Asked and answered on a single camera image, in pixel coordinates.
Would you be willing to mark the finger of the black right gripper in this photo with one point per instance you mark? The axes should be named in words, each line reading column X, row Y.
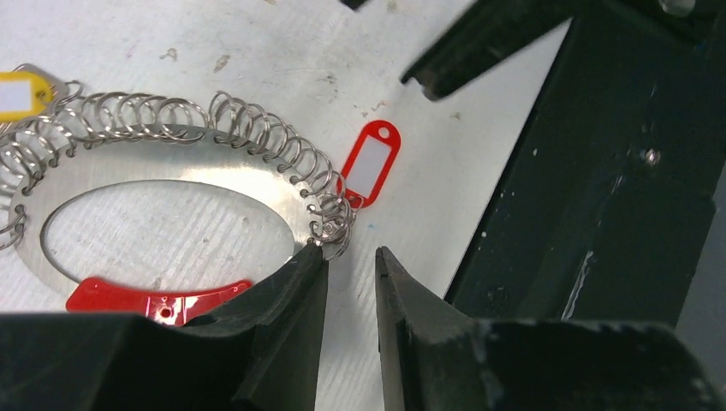
column 486, row 34

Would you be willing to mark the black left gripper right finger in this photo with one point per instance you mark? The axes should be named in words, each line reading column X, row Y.
column 434, row 357

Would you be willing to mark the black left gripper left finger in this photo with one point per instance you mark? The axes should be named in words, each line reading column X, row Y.
column 258, row 351

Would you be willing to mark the red key tag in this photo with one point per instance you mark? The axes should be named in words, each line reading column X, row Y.
column 369, row 163

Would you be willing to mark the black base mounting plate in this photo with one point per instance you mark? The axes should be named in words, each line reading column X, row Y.
column 607, row 198

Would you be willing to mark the yellow key tag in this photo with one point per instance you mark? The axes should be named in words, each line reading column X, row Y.
column 27, row 91

